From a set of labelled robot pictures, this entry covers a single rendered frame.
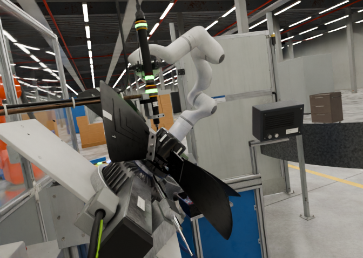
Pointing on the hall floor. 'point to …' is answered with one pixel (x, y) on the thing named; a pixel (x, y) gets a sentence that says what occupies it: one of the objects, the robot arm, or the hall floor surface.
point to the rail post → (262, 222)
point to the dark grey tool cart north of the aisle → (326, 107)
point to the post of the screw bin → (196, 238)
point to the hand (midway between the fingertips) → (147, 64)
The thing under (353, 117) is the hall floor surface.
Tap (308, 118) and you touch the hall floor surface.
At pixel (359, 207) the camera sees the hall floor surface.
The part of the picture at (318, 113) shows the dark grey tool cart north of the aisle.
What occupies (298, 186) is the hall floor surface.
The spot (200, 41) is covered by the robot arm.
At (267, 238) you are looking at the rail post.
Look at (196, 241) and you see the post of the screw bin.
